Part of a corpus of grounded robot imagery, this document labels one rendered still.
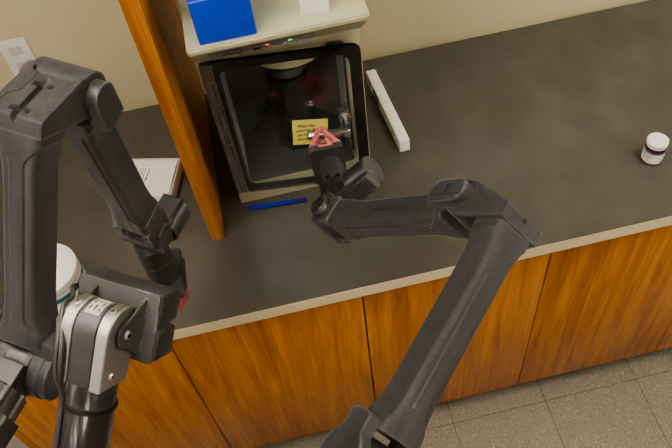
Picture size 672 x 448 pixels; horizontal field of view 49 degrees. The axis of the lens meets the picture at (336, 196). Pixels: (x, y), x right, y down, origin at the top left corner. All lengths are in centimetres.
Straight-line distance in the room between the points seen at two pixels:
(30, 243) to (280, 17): 60
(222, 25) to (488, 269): 61
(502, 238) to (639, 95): 113
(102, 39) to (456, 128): 91
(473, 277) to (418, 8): 121
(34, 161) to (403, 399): 51
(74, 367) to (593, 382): 207
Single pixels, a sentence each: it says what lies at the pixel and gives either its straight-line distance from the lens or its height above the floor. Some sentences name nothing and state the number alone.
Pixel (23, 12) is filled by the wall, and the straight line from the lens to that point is 194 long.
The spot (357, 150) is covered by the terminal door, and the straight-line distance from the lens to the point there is 164.
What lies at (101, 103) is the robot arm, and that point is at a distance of 94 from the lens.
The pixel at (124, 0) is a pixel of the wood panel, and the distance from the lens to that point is 126.
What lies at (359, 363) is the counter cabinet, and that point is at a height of 51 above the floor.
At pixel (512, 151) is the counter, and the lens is 184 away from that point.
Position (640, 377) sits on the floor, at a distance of 264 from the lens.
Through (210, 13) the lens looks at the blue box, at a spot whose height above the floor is 157.
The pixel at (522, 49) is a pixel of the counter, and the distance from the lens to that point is 211.
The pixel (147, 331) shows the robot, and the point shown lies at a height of 170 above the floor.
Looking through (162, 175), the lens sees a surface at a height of 98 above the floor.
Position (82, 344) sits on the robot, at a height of 174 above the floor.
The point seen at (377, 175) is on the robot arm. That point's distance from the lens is 137.
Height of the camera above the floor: 232
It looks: 52 degrees down
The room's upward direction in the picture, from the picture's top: 8 degrees counter-clockwise
